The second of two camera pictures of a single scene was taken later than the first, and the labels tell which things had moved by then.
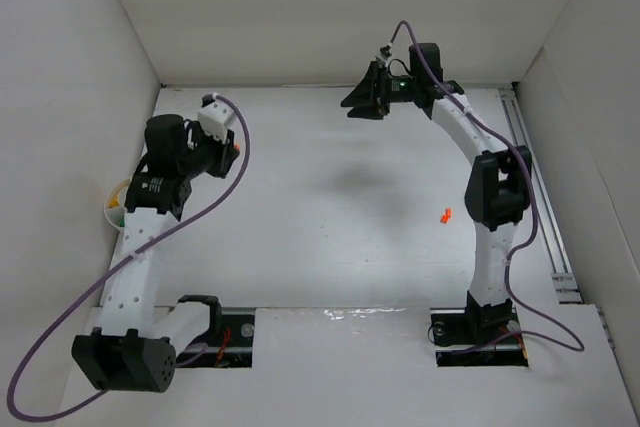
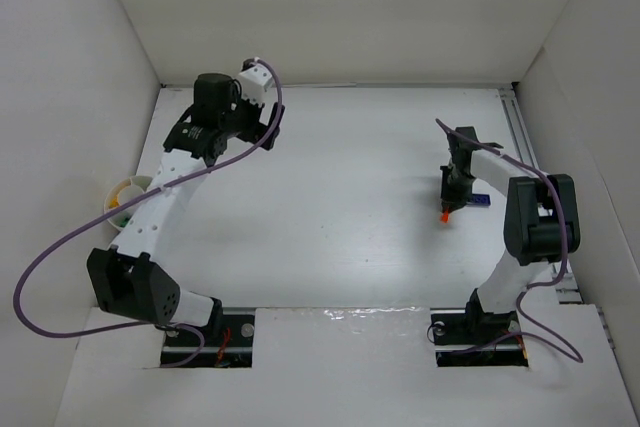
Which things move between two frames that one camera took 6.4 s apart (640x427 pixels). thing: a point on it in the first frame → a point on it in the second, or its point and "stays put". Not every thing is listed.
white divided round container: (114, 204) stays put
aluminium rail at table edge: (566, 283) stays put
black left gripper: (223, 158) → (272, 128)
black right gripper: (376, 89) → (454, 189)
